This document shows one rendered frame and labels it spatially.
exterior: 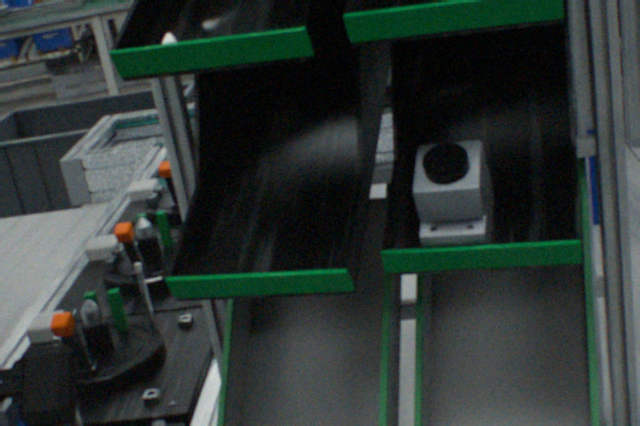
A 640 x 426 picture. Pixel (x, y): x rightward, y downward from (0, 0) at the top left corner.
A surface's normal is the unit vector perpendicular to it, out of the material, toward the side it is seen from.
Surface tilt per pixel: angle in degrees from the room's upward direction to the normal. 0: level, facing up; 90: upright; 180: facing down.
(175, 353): 0
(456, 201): 115
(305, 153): 25
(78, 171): 90
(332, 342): 45
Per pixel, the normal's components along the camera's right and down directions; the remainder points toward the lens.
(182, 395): -0.16, -0.92
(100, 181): -0.07, 0.37
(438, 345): -0.29, -0.37
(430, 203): -0.15, 0.74
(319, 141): -0.25, -0.67
